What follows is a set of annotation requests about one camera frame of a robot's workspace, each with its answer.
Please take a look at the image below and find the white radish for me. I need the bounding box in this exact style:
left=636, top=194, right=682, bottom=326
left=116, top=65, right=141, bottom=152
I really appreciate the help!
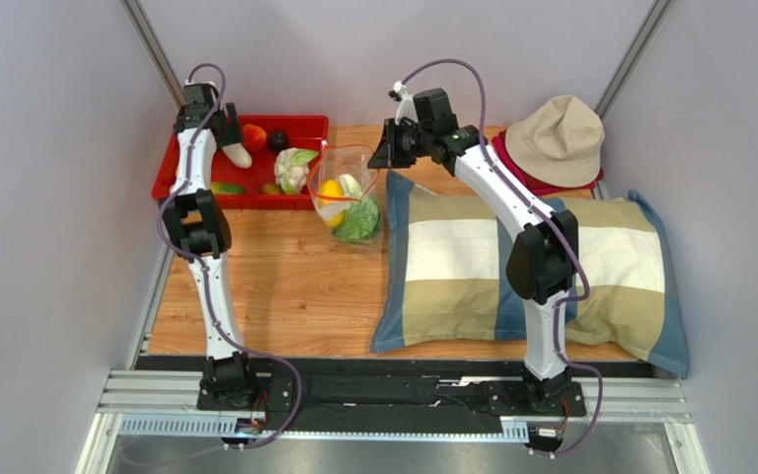
left=222, top=143, right=253, bottom=169

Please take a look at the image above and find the clear zip top bag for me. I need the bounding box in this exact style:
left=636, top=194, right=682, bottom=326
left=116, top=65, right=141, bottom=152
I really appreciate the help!
left=307, top=142, right=383, bottom=253

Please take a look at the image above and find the green orange mango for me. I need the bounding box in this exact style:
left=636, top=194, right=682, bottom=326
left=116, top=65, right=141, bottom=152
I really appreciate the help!
left=210, top=182, right=246, bottom=196

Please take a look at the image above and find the green lettuce cabbage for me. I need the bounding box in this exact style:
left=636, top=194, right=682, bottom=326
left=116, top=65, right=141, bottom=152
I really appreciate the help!
left=333, top=174, right=381, bottom=242

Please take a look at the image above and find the yellow bell pepper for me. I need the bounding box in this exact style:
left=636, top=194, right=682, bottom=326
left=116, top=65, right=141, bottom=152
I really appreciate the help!
left=318, top=179, right=344, bottom=228

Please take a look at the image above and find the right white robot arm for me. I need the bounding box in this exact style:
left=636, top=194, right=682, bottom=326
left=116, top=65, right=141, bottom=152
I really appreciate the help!
left=368, top=83, right=579, bottom=413

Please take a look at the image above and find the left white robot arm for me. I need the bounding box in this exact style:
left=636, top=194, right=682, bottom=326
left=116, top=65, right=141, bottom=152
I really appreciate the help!
left=159, top=81, right=262, bottom=411

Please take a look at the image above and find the red tomato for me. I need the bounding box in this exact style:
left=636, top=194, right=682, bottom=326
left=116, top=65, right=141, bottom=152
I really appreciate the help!
left=242, top=123, right=267, bottom=154

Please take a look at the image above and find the dark avocado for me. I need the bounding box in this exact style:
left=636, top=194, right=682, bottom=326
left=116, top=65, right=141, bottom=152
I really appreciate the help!
left=267, top=129, right=290, bottom=153

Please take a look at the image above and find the red plastic bin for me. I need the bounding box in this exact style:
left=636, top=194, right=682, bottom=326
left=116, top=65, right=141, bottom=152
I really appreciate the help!
left=151, top=115, right=329, bottom=210

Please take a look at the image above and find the olive green fruit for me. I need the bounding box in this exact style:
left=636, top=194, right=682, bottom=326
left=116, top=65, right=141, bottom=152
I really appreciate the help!
left=260, top=182, right=284, bottom=196

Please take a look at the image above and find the white cauliflower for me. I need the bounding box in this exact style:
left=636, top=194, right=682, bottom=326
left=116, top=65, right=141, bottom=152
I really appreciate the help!
left=273, top=148, right=319, bottom=195

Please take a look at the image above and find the red cloth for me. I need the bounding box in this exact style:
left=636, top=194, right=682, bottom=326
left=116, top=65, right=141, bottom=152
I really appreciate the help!
left=491, top=130, right=597, bottom=196

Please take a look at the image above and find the plaid pillow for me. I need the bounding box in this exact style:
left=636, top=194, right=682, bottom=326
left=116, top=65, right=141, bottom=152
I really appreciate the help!
left=370, top=172, right=690, bottom=377

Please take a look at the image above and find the beige bucket hat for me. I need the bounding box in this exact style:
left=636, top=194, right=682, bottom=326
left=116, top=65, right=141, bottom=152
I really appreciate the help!
left=503, top=95, right=606, bottom=189

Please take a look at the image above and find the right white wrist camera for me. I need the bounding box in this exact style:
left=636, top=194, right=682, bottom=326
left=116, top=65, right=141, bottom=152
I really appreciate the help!
left=388, top=81, right=417, bottom=124

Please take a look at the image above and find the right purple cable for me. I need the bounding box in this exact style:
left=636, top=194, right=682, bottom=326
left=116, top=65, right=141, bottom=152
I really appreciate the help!
left=388, top=58, right=605, bottom=459

